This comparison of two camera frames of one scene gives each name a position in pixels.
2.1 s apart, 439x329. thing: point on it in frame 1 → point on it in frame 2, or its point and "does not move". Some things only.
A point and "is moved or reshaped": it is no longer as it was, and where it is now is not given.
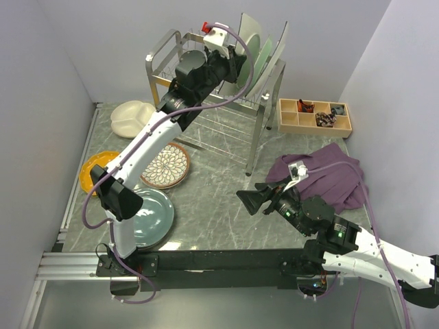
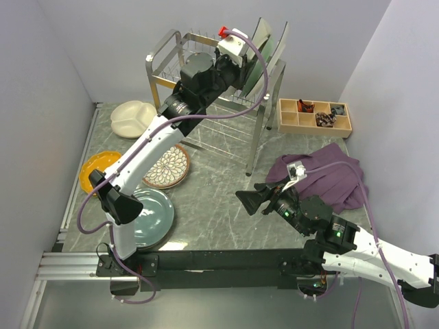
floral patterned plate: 167,168 does not move
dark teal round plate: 154,221 does not move
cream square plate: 243,81 is moved or reshaped
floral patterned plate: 167,171 does not move
